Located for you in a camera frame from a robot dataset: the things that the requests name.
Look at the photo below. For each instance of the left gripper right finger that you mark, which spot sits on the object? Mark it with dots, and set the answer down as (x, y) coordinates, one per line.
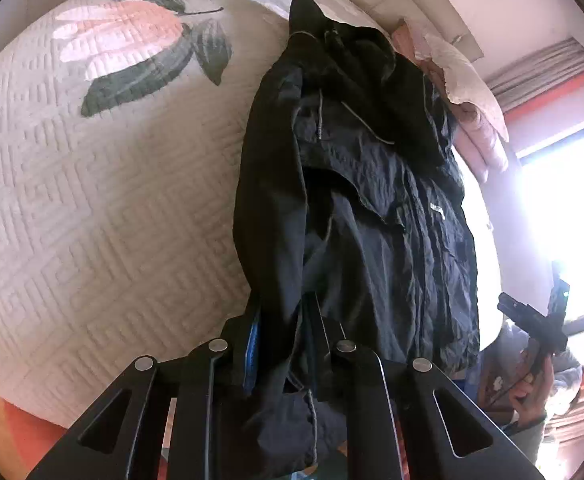
(399, 421)

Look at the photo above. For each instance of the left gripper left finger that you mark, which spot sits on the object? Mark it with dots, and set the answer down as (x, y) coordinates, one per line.
(157, 419)

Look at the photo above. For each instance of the black jacket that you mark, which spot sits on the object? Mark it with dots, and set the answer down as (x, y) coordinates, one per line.
(348, 208)

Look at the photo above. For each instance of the person's right hand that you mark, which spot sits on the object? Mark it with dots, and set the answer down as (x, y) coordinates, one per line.
(529, 398)

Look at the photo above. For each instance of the cream lace pillow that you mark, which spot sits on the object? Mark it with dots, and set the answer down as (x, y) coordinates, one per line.
(462, 83)

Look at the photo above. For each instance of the floral bedspread bed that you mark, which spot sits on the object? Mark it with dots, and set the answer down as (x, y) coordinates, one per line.
(121, 126)

